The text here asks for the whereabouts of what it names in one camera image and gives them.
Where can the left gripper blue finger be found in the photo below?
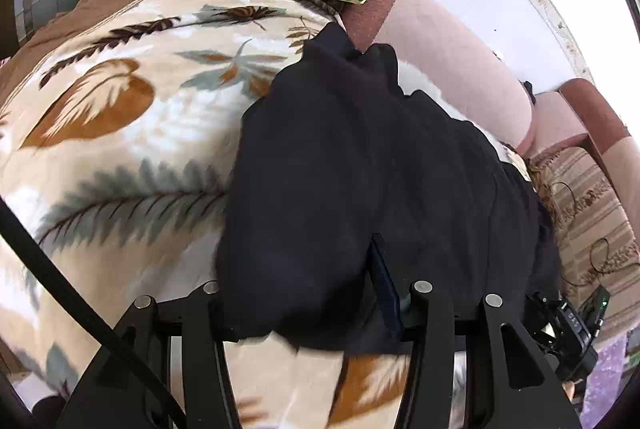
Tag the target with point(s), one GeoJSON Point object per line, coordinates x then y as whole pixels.
{"type": "Point", "coordinates": [384, 288]}

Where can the black coat with fur collar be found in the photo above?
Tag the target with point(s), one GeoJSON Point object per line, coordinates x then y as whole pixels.
{"type": "Point", "coordinates": [336, 153]}

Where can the striped beige floral pillow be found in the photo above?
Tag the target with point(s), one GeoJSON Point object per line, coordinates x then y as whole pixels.
{"type": "Point", "coordinates": [596, 242]}

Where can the pink maroon side cushion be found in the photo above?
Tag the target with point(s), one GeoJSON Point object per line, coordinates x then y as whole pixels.
{"type": "Point", "coordinates": [578, 115]}

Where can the pink bed headboard cushion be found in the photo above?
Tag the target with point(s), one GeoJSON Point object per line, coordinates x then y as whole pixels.
{"type": "Point", "coordinates": [471, 77]}

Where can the leaf pattern beige blanket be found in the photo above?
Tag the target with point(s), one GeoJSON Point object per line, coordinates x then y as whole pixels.
{"type": "Point", "coordinates": [122, 127]}

